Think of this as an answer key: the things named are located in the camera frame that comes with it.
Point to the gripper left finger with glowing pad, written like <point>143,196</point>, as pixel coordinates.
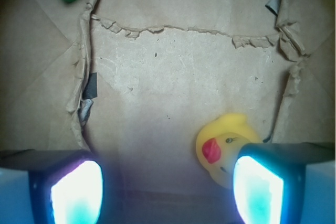
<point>64,186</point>

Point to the brown paper bag tray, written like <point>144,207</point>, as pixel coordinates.
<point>134,81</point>

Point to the yellow rubber duck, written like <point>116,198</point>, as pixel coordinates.
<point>219,143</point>

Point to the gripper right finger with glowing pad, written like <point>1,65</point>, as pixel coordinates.
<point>285,183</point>

